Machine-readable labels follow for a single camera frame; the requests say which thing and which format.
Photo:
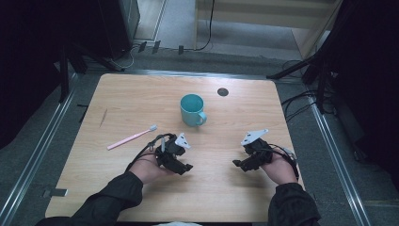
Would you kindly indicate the person's right hand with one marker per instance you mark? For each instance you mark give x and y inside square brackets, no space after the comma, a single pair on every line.
[279,171]

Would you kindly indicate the dark plug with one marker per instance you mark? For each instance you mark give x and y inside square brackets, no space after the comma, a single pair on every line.
[156,46]
[142,46]

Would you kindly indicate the pink toothbrush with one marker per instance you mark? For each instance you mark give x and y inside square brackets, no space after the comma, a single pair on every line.
[131,138]

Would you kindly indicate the teal cup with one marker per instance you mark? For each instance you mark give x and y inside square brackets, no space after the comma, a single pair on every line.
[191,111]

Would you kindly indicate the black cabinet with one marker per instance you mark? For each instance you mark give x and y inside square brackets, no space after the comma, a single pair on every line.
[119,25]

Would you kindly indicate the black metal stand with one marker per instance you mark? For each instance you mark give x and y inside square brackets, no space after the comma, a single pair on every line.
[64,75]
[321,81]

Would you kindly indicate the round dark table grommet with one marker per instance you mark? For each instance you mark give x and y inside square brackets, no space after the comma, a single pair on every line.
[222,92]

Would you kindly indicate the person's white clothing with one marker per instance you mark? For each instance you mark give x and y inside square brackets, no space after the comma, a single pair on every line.
[177,224]

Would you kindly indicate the person's left hand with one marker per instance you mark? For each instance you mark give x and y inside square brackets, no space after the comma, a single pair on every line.
[147,168]

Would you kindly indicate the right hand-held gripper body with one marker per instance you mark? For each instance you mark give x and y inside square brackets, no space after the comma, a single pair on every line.
[258,150]

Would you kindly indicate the dark curtain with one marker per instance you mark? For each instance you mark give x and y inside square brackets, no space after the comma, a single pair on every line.
[370,78]
[31,62]

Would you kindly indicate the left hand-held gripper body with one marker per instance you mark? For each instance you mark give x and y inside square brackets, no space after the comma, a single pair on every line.
[169,150]

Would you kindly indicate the long metal floor rail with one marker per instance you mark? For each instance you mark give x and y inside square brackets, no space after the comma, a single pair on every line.
[338,163]
[34,157]

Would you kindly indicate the small metal bracket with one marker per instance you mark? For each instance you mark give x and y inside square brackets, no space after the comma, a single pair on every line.
[56,192]

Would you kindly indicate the beige wooden frame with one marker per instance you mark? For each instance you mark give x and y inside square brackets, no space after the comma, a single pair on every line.
[260,14]

